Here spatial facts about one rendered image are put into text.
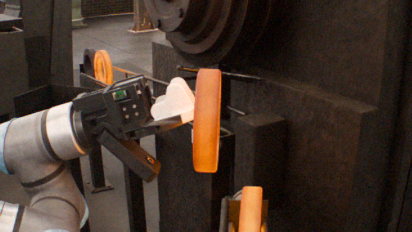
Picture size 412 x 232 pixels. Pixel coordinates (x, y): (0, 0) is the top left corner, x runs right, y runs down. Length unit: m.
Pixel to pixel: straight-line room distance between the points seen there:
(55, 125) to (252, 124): 0.46
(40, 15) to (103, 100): 3.28
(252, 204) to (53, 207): 0.31
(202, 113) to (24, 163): 0.31
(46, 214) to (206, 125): 0.28
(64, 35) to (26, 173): 3.33
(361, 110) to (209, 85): 0.37
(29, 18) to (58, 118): 3.23
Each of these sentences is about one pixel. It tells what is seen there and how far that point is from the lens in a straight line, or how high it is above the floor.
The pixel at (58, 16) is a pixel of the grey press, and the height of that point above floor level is 0.77.
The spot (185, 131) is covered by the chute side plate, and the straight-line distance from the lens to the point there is 1.24.
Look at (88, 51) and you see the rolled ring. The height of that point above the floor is 0.75.
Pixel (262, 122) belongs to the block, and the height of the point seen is 0.80.
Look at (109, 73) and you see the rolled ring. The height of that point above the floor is 0.69.
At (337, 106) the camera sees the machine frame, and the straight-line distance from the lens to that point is 0.90.
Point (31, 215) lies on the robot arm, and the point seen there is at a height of 0.80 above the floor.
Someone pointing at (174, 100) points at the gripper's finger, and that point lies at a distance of 0.64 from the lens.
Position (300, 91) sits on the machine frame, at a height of 0.87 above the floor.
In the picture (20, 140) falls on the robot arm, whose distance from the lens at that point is 0.72.
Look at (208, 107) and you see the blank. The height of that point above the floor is 0.95.
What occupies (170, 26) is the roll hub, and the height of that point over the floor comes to 0.99.
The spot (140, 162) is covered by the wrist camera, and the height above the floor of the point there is 0.84.
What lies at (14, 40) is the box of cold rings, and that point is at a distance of 3.39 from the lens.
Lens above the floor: 1.13
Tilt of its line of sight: 19 degrees down
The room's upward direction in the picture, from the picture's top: straight up
